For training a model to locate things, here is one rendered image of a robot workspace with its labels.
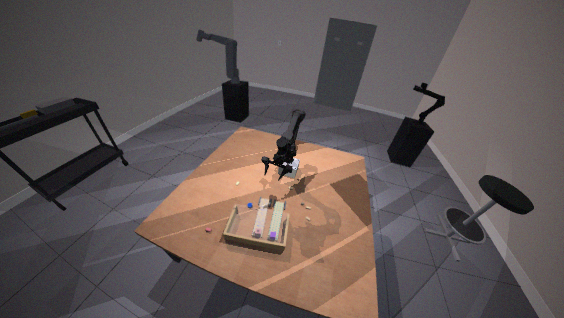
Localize cream strip with teal dots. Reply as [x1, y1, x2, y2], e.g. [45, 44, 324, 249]
[274, 202, 284, 212]

